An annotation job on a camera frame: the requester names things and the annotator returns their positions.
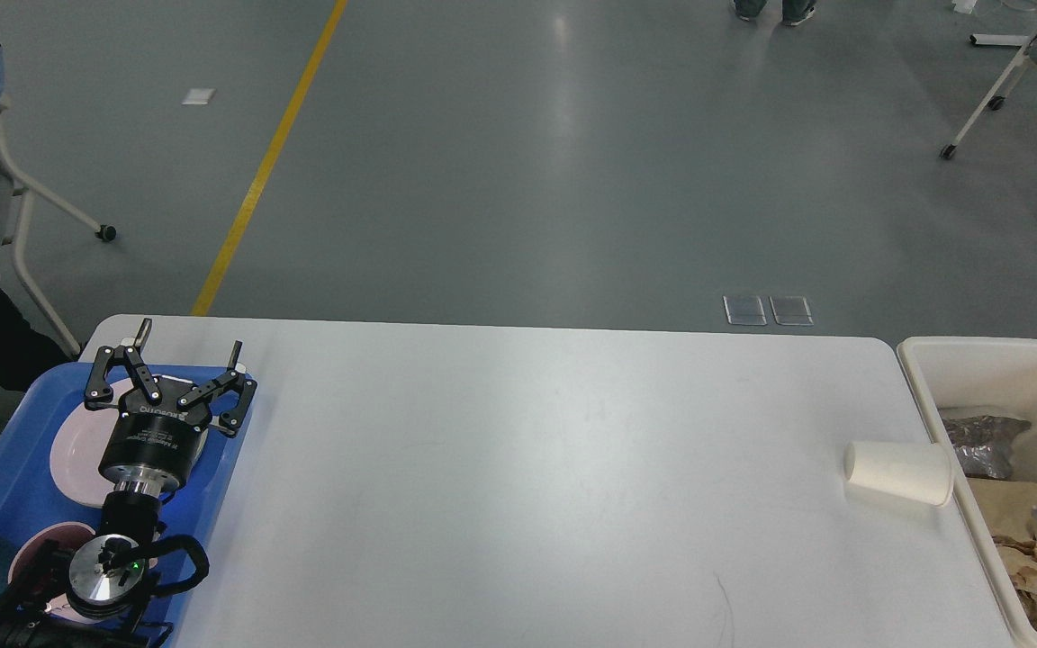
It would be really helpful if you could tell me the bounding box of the white plastic bin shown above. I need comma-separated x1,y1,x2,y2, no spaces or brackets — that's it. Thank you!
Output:
897,337,1037,647

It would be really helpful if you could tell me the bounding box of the white rolling stand right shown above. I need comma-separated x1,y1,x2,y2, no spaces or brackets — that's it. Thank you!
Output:
938,0,1037,161

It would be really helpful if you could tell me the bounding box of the crumpled clear plastic wrap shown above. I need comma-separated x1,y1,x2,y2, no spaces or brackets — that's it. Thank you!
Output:
938,407,1032,481

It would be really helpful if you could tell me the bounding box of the floor outlet plate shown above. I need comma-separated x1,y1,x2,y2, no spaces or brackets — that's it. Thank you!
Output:
769,295,815,327
723,294,767,327

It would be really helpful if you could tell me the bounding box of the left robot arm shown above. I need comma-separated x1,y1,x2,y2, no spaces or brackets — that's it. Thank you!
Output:
0,319,258,647

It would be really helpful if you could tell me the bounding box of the left floor outlet plate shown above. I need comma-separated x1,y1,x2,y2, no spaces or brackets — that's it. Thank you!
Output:
723,294,767,327

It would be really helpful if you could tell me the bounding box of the brown paper bag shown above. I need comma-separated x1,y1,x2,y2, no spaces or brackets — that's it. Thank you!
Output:
968,477,1037,543

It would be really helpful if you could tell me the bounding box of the walking person in jeans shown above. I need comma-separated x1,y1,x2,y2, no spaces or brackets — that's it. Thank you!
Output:
732,0,818,27

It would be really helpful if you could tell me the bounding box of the pink plate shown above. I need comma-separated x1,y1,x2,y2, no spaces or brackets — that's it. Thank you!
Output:
50,374,212,509

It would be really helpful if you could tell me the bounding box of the brown paper ball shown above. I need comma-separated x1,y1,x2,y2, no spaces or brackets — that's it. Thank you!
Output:
991,535,1037,631

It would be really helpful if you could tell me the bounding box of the pink HOME mug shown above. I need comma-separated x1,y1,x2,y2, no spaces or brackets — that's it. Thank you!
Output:
7,522,153,635

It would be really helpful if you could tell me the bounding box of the white paper cup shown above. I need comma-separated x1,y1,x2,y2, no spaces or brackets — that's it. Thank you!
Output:
843,440,953,506

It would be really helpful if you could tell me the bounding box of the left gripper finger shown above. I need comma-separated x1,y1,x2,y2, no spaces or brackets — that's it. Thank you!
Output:
83,319,162,411
176,341,257,439

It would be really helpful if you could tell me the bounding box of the right floor outlet plate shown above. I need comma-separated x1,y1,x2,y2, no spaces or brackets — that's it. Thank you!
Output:
769,295,815,327

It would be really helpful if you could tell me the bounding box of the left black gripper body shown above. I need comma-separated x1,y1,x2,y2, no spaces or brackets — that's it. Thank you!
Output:
99,395,212,492

